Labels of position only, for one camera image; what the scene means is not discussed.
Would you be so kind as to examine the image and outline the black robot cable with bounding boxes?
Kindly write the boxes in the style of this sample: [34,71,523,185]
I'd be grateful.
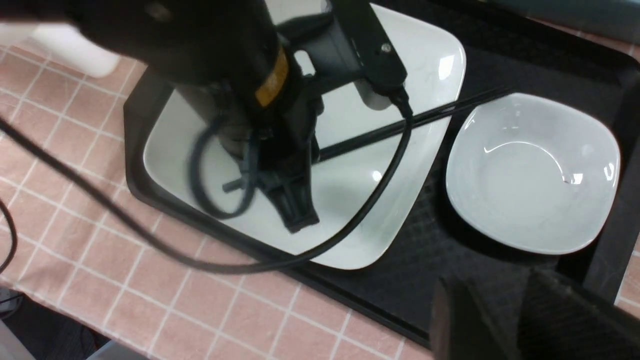
[0,85,416,275]

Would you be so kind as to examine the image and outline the pink checked tablecloth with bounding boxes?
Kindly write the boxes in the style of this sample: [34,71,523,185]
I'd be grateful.
[0,20,640,360]

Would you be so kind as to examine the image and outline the white square rice plate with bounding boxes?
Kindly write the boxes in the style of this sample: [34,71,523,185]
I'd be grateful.
[141,4,467,271]

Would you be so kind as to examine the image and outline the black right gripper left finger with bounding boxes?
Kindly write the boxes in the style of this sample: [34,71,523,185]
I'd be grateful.
[430,277,515,360]

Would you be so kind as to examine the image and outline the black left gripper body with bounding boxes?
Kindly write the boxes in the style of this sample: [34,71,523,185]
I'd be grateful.
[174,0,408,233]

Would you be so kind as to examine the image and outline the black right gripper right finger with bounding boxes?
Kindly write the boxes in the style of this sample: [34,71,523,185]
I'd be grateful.
[518,269,640,360]

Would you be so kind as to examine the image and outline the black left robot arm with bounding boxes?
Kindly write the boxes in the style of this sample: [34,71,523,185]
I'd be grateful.
[1,0,509,275]

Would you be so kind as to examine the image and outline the large white plastic tub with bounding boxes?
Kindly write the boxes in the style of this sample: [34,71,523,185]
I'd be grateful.
[0,22,121,78]

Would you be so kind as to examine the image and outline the small white square bowl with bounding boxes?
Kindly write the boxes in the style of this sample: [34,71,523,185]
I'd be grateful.
[445,93,621,255]

